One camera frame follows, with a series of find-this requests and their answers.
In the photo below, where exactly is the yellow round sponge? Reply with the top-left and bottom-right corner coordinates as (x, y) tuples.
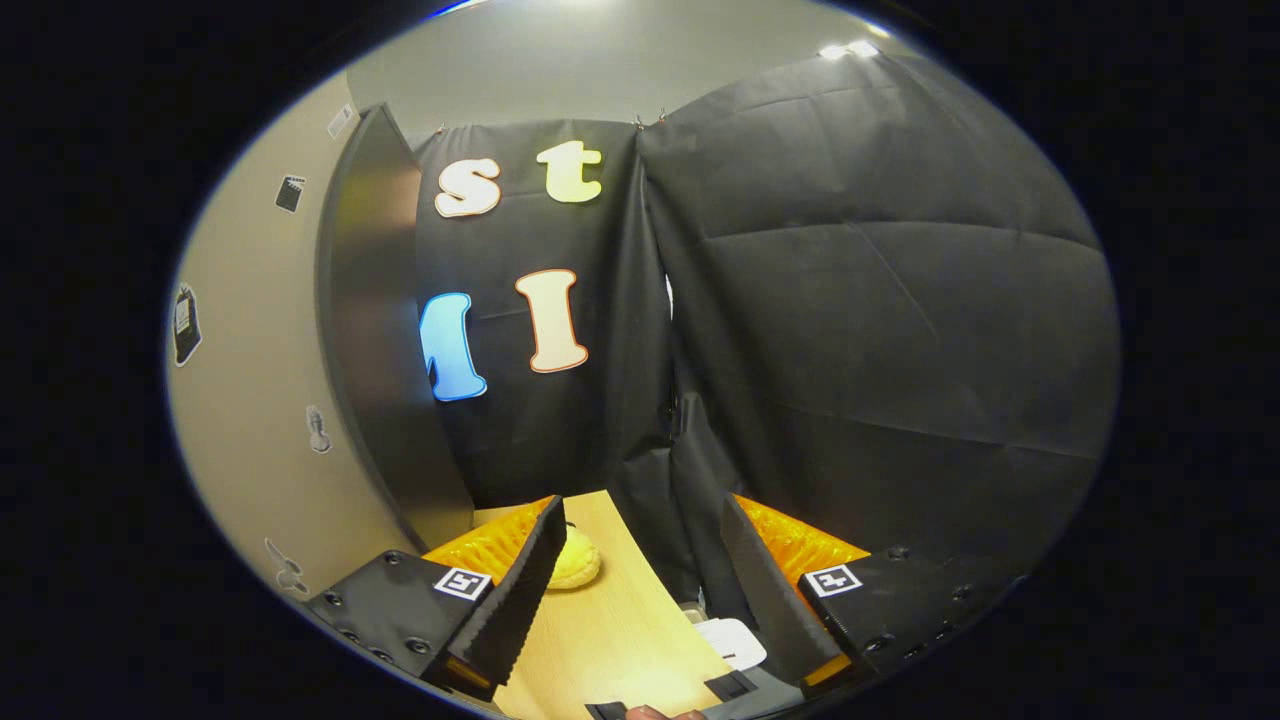
(545, 527), (604, 591)

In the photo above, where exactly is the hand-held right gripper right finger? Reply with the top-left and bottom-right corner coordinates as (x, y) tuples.
(720, 493), (1016, 691)

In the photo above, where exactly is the black backdrop cloth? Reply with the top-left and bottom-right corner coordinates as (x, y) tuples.
(415, 50), (1121, 606)

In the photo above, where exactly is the white plastic object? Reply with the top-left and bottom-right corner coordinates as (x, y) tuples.
(693, 617), (769, 672)

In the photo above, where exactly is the dark grey cabinet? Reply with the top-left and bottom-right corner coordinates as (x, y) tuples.
(316, 103), (479, 553)

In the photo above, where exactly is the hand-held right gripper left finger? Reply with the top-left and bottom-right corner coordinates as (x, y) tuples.
(303, 497), (568, 693)

